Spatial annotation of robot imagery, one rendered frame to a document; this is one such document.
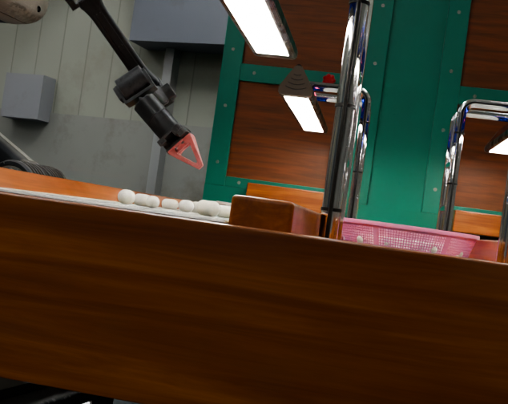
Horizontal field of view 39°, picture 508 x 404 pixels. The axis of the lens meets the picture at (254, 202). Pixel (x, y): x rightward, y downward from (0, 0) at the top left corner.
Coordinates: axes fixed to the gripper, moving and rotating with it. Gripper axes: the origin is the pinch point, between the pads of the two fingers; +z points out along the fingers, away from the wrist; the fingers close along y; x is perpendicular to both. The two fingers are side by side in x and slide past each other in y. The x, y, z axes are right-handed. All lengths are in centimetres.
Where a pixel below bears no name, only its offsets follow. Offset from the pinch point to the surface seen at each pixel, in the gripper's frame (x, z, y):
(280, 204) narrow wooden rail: -14, 29, -97
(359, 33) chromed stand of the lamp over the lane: -33, 16, -69
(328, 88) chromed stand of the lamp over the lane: -35.6, 2.1, 27.8
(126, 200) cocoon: 5, 10, -59
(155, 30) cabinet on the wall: -4, -150, 293
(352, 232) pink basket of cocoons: -15.9, 34.2, -25.4
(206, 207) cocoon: -4, 19, -63
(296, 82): -29.2, -0.1, 6.0
